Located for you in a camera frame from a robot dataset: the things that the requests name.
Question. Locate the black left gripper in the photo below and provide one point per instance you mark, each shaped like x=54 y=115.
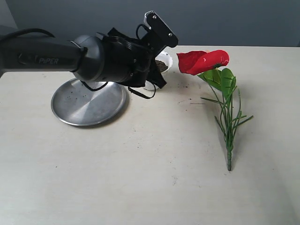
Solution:
x=138 y=59

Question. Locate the white plastic flower pot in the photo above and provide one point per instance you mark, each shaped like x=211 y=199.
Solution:
x=167 y=59

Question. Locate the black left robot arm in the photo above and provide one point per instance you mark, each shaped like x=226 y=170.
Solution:
x=111 y=57

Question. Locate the round stainless steel plate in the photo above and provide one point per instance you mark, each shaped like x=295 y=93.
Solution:
x=76 y=105

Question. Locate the dark soil in pot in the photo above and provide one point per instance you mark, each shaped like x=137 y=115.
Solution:
x=161 y=66

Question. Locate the red artificial anthurium flower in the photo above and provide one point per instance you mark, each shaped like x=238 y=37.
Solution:
x=211 y=68

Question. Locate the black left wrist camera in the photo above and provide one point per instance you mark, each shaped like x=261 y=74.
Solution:
x=159 y=35

